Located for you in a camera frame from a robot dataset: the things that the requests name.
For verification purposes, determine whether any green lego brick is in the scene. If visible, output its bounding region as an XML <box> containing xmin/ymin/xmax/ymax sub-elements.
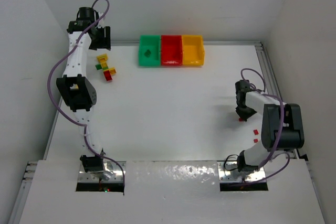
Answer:
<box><xmin>144</xmin><ymin>50</ymin><xmax>151</xmax><ymax>58</ymax></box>

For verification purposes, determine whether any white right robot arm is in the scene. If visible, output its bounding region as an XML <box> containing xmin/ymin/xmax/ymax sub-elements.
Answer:
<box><xmin>235</xmin><ymin>80</ymin><xmax>305</xmax><ymax>173</ymax></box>

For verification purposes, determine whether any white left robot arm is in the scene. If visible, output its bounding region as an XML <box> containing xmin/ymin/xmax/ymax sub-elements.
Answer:
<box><xmin>56</xmin><ymin>7</ymin><xmax>111</xmax><ymax>173</ymax></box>

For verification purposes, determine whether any stacked lego brick tower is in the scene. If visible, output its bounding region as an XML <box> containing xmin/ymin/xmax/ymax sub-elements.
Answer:
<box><xmin>95</xmin><ymin>54</ymin><xmax>117</xmax><ymax>82</ymax></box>

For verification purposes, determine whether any green plastic bin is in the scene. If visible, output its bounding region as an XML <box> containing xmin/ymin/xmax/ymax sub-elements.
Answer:
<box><xmin>138</xmin><ymin>35</ymin><xmax>161</xmax><ymax>67</ymax></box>

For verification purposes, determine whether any yellow plastic bin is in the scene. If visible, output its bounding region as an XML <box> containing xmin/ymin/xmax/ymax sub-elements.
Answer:
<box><xmin>182</xmin><ymin>35</ymin><xmax>205</xmax><ymax>66</ymax></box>

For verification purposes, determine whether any red plastic bin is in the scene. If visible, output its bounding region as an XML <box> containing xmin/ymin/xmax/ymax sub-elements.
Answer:
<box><xmin>161</xmin><ymin>35</ymin><xmax>183</xmax><ymax>66</ymax></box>

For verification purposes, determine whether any aluminium frame rail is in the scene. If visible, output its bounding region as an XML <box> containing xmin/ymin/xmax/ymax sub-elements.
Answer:
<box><xmin>256</xmin><ymin>40</ymin><xmax>299</xmax><ymax>159</ymax></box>

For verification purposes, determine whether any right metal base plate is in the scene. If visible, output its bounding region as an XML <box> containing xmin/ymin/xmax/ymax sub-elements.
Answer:
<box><xmin>217</xmin><ymin>160</ymin><xmax>266</xmax><ymax>184</ymax></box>

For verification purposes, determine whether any metal base plate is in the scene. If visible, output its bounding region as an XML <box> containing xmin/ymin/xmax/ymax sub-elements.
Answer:
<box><xmin>77</xmin><ymin>161</ymin><xmax>124</xmax><ymax>183</ymax></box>
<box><xmin>217</xmin><ymin>160</ymin><xmax>266</xmax><ymax>184</ymax></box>

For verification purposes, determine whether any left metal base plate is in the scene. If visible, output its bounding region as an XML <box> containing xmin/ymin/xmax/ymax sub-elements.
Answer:
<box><xmin>77</xmin><ymin>161</ymin><xmax>124</xmax><ymax>183</ymax></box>

